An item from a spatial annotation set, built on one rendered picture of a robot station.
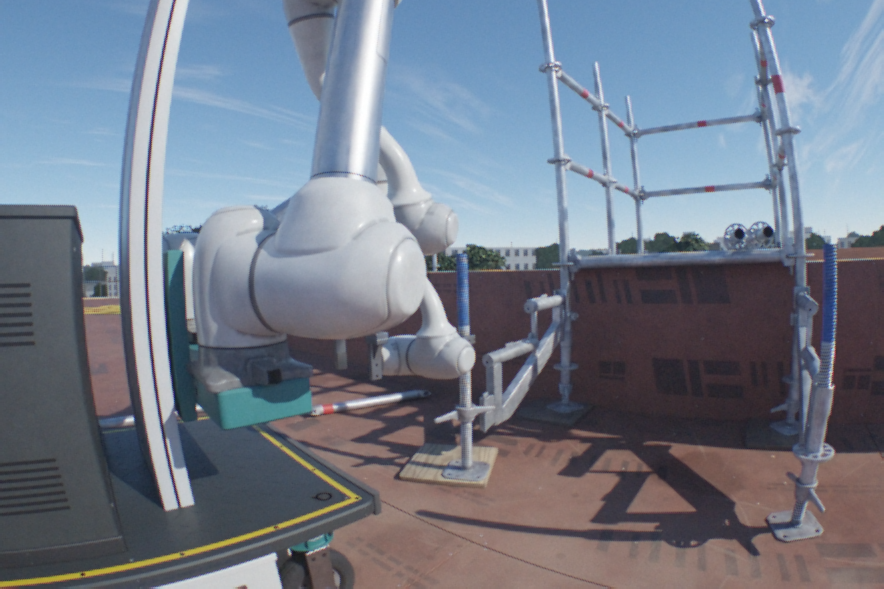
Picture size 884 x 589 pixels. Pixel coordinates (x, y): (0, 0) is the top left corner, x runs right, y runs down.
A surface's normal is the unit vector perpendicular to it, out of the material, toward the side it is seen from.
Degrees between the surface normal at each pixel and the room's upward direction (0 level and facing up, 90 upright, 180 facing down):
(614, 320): 90
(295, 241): 77
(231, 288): 91
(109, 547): 90
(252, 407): 90
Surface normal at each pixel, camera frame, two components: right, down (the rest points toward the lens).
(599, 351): -0.65, 0.01
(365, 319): 0.13, 0.69
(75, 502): 0.72, -0.04
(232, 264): -0.26, -0.18
